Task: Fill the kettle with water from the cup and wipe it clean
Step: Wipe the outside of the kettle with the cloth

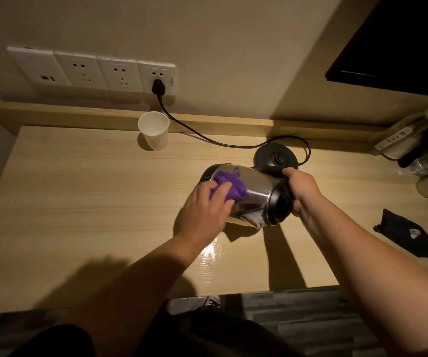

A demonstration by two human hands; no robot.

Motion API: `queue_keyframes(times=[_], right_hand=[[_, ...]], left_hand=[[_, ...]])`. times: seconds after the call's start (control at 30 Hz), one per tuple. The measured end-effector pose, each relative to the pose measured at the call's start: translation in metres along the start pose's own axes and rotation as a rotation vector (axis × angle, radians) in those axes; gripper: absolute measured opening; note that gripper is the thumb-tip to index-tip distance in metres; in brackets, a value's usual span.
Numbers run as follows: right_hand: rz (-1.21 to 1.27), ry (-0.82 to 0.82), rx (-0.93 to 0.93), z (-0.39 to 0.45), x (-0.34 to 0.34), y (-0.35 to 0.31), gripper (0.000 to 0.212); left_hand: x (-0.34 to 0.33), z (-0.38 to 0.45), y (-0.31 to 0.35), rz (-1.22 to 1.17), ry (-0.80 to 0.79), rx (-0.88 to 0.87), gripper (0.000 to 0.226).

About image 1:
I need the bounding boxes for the person's left hand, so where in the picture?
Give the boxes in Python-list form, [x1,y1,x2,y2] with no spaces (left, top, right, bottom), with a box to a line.
[176,180,236,250]

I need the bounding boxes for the person's right hand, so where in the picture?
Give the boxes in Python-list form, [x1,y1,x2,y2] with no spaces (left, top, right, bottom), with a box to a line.
[282,167,322,219]

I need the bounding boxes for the stainless steel electric kettle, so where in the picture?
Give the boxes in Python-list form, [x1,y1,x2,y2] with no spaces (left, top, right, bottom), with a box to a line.
[199,163,296,229]

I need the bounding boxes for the purple cloth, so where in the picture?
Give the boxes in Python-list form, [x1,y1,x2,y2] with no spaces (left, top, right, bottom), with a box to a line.
[209,168,249,203]

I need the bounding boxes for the white paper cup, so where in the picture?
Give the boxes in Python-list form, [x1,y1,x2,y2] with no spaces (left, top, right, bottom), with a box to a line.
[138,111,171,151]

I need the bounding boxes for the person's right forearm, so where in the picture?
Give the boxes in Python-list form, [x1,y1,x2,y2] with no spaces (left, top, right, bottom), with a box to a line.
[299,193,428,357]

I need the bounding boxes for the person's left forearm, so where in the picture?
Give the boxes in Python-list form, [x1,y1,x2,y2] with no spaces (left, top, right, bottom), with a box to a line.
[61,234,214,357]

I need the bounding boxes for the white sneaker black laces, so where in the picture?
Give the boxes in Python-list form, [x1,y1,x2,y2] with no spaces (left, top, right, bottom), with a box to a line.
[199,295,222,311]

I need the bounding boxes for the black cloth with white patch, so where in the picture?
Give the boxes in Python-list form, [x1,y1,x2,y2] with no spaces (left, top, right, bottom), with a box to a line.
[372,208,428,258]

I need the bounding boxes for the white bottle with label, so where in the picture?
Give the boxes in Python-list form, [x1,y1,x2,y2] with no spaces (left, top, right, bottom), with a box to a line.
[370,107,428,160]

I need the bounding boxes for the black trousers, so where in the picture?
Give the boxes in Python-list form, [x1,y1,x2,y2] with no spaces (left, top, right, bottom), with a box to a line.
[136,306,304,357]

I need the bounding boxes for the tall black slim object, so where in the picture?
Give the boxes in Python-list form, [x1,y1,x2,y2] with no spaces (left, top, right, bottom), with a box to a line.
[398,115,428,169]

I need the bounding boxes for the black television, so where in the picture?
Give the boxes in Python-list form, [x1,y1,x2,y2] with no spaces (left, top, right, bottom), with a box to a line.
[324,0,428,99]

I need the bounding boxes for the black left sleeve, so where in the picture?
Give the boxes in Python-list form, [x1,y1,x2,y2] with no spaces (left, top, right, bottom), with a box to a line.
[9,324,95,357]

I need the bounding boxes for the black power cable with plug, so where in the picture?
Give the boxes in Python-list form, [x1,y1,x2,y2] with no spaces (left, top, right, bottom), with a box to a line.
[151,79,312,167]

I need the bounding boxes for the white wall power socket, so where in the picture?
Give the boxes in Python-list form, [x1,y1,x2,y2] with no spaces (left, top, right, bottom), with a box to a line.
[138,60,177,96]
[54,52,108,90]
[96,57,144,93]

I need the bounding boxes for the white wall plate small ports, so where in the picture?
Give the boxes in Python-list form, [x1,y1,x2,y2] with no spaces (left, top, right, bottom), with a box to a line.
[6,46,72,87]

